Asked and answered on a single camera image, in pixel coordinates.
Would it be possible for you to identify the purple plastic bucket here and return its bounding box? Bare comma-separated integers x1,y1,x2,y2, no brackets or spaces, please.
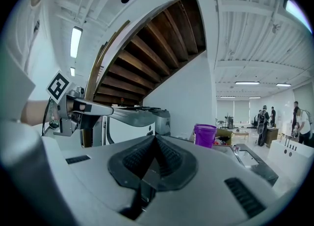
193,124,218,149

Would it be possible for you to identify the white and grey office printer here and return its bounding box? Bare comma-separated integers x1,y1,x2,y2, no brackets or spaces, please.
101,105,172,148

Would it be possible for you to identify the low wooden table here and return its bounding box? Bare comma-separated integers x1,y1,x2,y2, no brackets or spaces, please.
231,131,250,140

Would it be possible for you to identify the person's white shirt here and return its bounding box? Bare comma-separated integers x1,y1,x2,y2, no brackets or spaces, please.
0,0,53,128

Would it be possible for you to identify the person's left forearm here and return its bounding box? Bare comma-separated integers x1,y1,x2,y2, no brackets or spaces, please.
20,99,61,126

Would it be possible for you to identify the brown cardboard box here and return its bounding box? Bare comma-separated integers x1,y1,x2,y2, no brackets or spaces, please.
212,127,234,147

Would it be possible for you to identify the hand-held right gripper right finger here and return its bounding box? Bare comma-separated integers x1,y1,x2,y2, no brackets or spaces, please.
144,134,280,226

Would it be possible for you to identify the brown wooden cabinet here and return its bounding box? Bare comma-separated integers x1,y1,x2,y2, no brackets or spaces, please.
265,127,279,149

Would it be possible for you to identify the curved wooden staircase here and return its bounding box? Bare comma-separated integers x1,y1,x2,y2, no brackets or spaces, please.
83,0,208,109

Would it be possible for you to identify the white cabinet with black taps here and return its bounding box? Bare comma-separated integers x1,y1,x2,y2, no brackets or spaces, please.
266,137,314,166

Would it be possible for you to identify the person's left hand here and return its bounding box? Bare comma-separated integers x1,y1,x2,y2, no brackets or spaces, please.
66,100,87,118

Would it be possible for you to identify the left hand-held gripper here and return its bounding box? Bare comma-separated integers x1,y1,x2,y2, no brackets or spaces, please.
46,70,114,137

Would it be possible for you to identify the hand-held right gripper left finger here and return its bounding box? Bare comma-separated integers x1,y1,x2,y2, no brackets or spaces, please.
42,134,157,226

